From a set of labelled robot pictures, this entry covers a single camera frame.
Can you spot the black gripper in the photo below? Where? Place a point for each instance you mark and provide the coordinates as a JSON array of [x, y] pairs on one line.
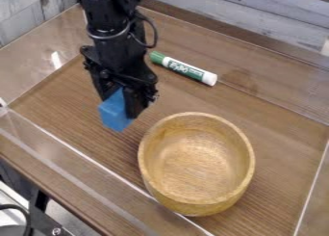
[[115, 60]]

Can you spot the blue rectangular block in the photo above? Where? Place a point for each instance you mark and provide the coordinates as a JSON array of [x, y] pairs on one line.
[[114, 112]]

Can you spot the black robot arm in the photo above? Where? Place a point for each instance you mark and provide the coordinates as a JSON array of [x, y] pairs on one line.
[[117, 17]]

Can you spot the brown wooden bowl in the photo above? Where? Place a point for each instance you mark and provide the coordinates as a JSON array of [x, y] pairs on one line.
[[198, 163]]

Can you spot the green white Expo marker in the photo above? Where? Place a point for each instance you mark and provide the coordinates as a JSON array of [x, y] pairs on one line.
[[185, 69]]

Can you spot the black equipment with cable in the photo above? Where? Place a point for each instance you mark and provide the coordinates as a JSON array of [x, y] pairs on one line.
[[34, 223]]

